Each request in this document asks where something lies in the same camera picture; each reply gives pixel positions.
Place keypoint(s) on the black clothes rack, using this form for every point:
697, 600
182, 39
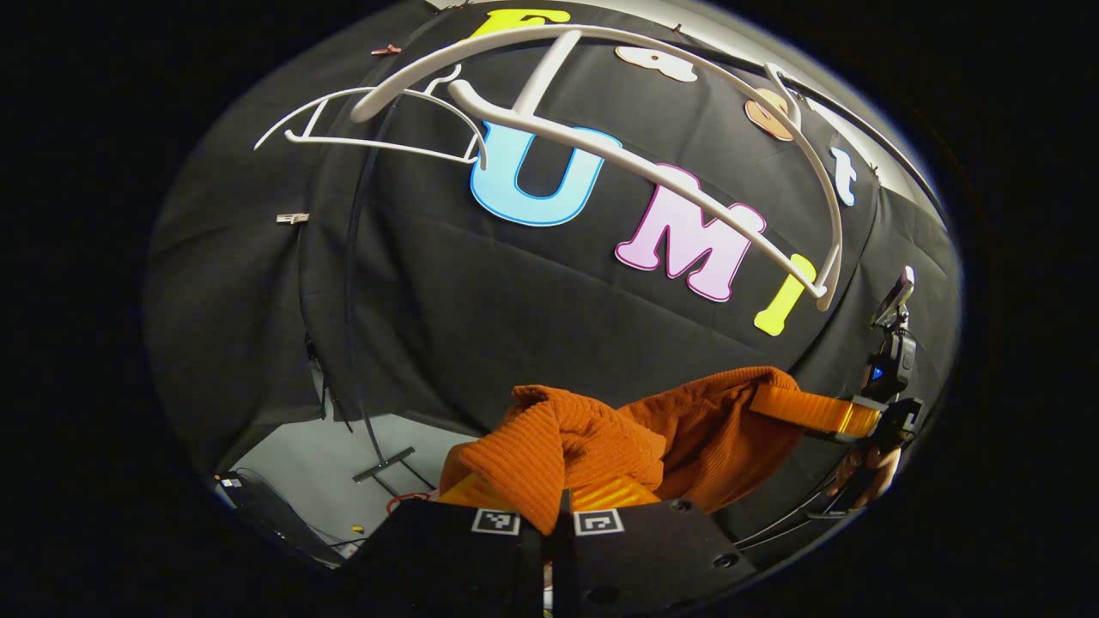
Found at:
348, 283

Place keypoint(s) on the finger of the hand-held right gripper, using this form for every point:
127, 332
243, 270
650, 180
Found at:
816, 412

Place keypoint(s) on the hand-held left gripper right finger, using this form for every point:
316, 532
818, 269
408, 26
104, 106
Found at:
652, 558

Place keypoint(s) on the white plastic hanger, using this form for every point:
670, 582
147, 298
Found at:
378, 144
549, 129

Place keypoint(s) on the black flat device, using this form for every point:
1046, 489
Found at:
275, 515

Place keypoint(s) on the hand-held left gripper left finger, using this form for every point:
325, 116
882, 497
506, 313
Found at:
446, 566

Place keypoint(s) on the white cloth clip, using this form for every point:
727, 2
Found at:
293, 218

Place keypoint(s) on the pink cloth clip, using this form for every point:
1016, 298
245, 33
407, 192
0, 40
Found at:
386, 50

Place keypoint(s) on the orange ribbed jacket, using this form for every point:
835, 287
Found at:
558, 438

